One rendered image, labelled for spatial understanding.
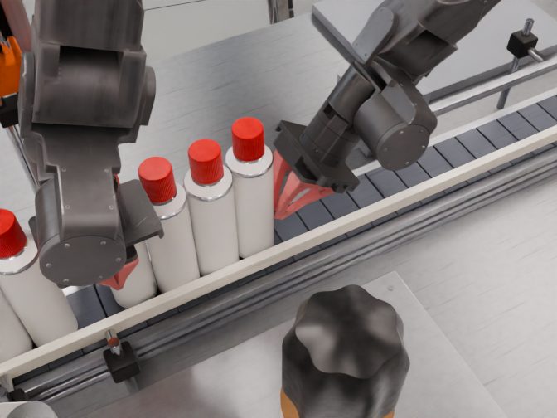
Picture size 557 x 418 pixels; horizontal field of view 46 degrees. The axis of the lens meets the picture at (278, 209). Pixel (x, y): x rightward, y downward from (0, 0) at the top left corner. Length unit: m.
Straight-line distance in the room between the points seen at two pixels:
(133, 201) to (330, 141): 0.24
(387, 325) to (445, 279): 0.46
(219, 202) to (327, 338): 0.29
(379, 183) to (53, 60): 0.56
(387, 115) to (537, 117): 0.43
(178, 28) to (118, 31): 2.25
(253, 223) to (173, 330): 0.16
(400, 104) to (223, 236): 0.24
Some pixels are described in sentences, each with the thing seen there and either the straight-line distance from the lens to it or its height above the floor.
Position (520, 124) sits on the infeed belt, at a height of 0.88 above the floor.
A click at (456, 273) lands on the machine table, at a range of 0.90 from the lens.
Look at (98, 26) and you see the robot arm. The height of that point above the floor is 1.31.
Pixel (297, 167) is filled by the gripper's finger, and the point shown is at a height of 1.01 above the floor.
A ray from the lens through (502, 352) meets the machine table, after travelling 0.85.
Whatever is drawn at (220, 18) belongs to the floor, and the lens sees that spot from 2.72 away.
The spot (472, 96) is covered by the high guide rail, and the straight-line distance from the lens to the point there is 0.93.
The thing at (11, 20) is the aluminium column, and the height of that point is 1.19.
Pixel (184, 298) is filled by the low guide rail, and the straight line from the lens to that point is 0.76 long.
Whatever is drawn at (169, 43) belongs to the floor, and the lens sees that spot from 2.62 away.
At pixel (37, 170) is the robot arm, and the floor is 1.21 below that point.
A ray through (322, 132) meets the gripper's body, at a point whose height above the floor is 1.05.
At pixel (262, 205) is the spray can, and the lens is 0.73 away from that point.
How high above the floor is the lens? 1.55
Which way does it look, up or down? 51 degrees down
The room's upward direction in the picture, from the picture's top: straight up
